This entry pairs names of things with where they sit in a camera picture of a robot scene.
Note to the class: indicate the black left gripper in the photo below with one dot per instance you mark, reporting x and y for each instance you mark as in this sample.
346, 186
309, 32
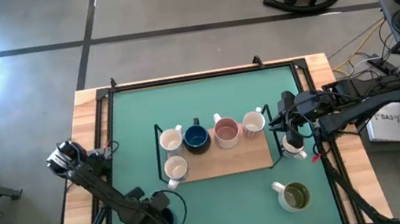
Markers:
143, 212

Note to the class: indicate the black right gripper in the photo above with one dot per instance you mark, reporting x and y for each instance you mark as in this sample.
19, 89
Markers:
303, 110

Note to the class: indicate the white mug red pattern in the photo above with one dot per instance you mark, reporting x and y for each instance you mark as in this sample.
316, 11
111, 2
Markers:
253, 123

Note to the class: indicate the white mug dark pattern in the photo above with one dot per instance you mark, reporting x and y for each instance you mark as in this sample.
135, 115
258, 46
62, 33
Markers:
294, 152

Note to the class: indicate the pink mug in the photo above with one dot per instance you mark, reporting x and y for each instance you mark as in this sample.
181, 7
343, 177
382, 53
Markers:
226, 134

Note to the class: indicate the beige grey mug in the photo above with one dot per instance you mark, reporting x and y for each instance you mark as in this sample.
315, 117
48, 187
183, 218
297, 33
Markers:
176, 168

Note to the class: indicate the white mug green inside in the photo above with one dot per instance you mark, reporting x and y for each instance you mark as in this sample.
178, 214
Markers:
296, 196

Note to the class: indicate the dark blue glossy mug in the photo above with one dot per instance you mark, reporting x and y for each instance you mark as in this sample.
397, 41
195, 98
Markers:
197, 138

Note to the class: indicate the cream white mug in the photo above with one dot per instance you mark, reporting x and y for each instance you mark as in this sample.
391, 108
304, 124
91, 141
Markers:
170, 140

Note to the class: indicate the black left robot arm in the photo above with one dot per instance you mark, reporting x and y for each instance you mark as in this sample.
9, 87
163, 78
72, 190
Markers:
91, 184

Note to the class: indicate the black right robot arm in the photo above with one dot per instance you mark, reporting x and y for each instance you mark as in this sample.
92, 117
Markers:
362, 109

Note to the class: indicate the red tag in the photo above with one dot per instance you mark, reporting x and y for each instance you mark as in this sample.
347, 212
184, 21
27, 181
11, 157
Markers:
315, 158

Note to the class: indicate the green table mat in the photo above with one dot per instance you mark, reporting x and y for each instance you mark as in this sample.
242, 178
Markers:
238, 209

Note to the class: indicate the white booklet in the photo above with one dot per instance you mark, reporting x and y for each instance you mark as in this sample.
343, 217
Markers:
386, 125

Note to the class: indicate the black power strip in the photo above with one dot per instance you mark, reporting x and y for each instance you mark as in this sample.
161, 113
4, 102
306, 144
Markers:
381, 65

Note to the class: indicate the black metal table frame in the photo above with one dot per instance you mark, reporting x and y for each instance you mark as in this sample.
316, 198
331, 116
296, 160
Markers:
198, 76

